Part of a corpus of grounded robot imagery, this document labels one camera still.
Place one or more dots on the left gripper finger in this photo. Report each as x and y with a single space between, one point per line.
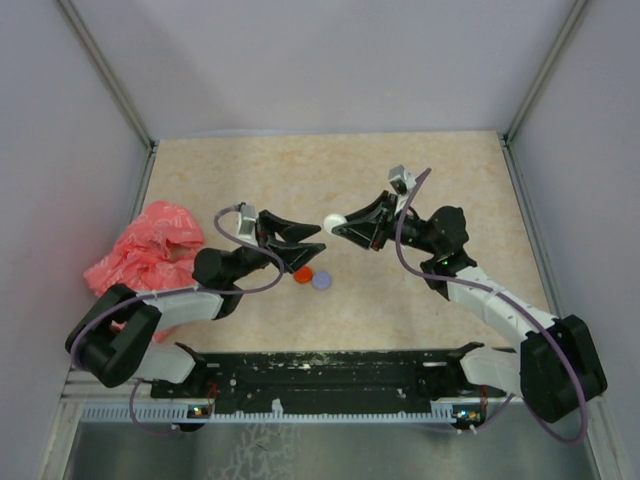
287 230
295 255

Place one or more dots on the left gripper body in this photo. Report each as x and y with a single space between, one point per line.
263 238

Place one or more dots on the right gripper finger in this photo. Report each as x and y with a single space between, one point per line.
364 234
376 211

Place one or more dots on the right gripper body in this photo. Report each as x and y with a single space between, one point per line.
389 221

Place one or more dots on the orange charging case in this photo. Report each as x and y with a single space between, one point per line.
304 275

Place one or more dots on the purple charging case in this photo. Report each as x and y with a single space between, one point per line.
321 280

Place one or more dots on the white charging case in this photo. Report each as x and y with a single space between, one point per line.
333 221

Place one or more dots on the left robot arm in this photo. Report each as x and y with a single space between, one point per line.
114 340

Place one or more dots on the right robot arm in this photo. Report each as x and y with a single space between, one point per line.
552 365

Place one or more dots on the pink plastic bag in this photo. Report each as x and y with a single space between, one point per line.
155 252

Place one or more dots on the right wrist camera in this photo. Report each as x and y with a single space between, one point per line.
401 180

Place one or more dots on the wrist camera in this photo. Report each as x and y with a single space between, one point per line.
401 180
246 223

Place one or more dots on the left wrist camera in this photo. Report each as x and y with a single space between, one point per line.
246 223

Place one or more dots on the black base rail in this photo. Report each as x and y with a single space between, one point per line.
334 382

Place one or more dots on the grey cable duct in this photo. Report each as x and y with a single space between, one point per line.
149 411

